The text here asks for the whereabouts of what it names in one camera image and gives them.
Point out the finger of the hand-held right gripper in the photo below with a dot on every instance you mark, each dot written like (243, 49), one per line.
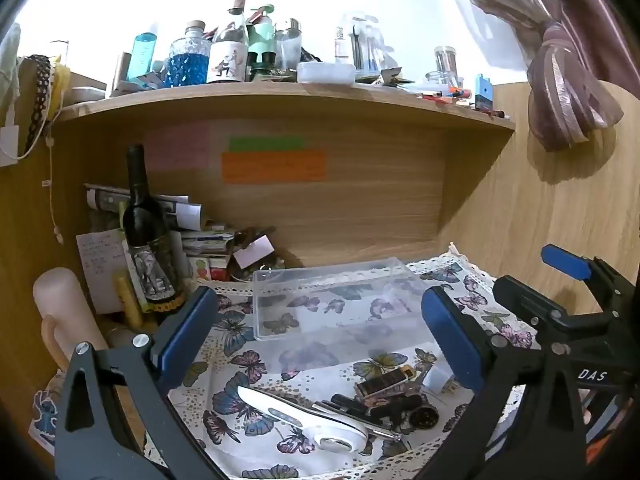
(565, 261)
(525, 300)

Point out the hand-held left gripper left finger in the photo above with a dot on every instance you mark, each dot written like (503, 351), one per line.
(184, 332)

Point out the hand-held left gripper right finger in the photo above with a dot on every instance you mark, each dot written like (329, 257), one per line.
(450, 342)

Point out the small white cube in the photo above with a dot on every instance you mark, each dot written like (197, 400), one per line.
(436, 380)

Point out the yellow stick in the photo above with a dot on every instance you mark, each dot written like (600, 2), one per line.
(129, 302)

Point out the gold and black lighter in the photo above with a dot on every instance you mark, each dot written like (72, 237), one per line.
(385, 384)

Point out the black round grinder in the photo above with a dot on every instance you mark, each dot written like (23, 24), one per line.
(425, 417)

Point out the butterfly print tablecloth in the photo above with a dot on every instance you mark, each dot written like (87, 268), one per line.
(260, 360)

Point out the black tube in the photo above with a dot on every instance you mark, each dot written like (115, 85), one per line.
(380, 406)

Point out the white note paper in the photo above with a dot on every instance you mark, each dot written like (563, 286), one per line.
(102, 270)

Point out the pale pink paper slip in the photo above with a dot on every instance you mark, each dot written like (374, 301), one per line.
(253, 252)

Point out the dark wine bottle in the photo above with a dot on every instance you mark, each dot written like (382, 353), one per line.
(147, 230)

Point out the stack of papers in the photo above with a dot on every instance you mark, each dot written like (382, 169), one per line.
(180, 212)

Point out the silver metal pen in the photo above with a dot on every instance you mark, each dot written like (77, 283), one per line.
(360, 422)

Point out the clear plastic box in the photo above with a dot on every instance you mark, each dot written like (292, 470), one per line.
(330, 300)

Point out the white handheld device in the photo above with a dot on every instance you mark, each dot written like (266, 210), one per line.
(295, 417)

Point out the blue cartoon sticker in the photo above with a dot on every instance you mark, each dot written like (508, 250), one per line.
(44, 415)

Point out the pink sticky note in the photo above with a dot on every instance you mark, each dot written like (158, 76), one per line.
(179, 146)

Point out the small blue box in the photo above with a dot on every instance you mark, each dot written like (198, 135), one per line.
(483, 91)

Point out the orange sticky note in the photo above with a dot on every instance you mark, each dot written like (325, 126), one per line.
(274, 166)

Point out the mauve curtain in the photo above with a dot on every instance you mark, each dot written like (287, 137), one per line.
(560, 70)

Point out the green sticky note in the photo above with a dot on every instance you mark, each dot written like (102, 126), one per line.
(266, 143)

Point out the small glass jar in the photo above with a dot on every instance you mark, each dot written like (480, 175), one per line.
(445, 65)

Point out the wooden shelf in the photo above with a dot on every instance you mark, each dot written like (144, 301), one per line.
(280, 102)

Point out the glass bottle with blue beads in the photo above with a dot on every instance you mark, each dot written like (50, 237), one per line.
(187, 62)

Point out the black lace band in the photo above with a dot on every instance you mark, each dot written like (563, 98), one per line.
(39, 100)

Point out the blue liquid bottle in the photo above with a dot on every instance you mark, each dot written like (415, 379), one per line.
(142, 60)

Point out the clear bottle with illustrated label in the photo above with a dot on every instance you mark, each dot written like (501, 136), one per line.
(229, 50)

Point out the white plastic box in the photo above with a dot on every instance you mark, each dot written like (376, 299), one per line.
(325, 73)

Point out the mint green bottle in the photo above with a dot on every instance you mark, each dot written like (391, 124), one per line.
(261, 42)

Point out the clear glass jar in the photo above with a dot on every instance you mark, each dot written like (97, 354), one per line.
(287, 45)

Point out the clear plastic bottle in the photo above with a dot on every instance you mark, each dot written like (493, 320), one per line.
(342, 40)

